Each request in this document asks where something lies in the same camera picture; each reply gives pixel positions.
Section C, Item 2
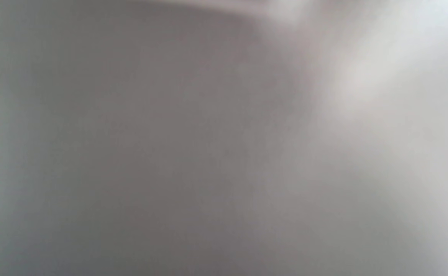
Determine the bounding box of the white backdrop cloth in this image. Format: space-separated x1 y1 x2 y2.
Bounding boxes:
285 0 448 66

